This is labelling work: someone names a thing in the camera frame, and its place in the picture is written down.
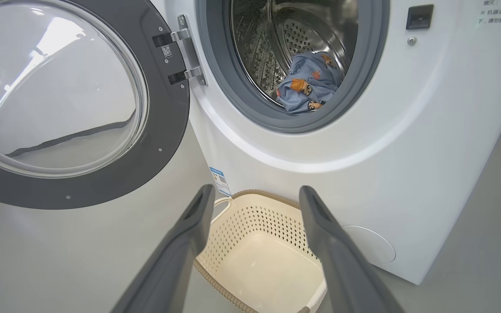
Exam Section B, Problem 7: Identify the grey rubber door seal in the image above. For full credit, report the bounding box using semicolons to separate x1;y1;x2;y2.
196;0;390;134

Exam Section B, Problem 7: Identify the black door latch slot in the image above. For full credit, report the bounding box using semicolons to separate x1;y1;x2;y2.
406;4;434;30

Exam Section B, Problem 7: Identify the silver metal door hinge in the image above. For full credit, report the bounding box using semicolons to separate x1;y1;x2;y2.
171;14;207;86

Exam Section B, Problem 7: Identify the white front-load washing machine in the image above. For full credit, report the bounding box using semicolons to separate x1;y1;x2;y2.
150;0;501;285

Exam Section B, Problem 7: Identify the cream perforated laundry basket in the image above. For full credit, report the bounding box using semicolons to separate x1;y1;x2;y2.
194;190;327;313

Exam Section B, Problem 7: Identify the steel perforated washer drum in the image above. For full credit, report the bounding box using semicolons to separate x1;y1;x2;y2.
231;0;359;107

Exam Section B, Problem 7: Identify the round black glass washer door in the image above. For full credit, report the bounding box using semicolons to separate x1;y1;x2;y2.
0;0;190;210

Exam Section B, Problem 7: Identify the blue energy label sticker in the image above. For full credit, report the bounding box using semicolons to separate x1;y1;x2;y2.
209;167;232;197

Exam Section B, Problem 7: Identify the blue bear-print garment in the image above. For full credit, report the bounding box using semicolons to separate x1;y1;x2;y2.
276;51;345;113

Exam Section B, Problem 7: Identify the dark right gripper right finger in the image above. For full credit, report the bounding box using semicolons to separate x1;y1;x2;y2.
298;186;405;313

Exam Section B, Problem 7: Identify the round white filter cover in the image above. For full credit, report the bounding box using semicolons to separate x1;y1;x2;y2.
342;225;396;264

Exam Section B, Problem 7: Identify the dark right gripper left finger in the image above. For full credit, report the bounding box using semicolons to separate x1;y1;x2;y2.
111;184;216;313

